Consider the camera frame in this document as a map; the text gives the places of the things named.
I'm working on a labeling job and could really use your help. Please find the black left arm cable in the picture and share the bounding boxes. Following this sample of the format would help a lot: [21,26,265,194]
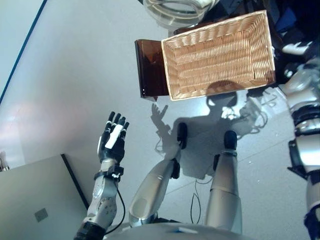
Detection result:
[107,178,126,230]

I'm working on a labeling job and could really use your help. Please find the wicker laundry basket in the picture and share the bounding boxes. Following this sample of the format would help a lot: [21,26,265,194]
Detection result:
[161,9,277,102]

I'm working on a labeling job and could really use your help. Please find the grey square wall plate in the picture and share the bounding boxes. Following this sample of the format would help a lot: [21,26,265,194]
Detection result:
[34,207,49,223]

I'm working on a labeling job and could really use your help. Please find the thin black tether cable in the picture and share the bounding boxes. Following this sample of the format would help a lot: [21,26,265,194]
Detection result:
[189,177,213,224]

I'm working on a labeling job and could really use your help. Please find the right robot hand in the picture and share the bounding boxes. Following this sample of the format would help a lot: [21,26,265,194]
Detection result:
[281,41,314,55]

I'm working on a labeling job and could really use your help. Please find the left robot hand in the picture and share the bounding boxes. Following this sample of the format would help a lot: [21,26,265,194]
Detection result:
[97,111,130,162]

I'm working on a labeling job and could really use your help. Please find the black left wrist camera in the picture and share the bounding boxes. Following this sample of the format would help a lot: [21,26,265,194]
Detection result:
[109,166,125,180]

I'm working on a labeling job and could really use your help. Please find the left silver robot leg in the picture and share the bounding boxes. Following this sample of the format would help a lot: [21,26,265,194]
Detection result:
[128,122,188,228]

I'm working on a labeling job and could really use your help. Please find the right silver robot leg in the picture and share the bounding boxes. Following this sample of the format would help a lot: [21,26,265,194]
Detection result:
[204,129,243,233]

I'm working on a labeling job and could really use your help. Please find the grey robot torso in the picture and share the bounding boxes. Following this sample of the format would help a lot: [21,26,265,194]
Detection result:
[104,222,258,240]

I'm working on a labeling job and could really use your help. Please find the silver robot leg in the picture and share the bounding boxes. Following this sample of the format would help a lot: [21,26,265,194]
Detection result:
[204,129,243,233]
[128,122,188,228]

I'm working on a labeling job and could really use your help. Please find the round glass washer door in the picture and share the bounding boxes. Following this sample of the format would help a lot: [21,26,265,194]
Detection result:
[142,0,221,27]

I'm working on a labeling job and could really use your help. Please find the dark grey washing machine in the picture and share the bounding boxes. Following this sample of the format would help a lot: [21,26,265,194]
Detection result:
[199,0,320,87]

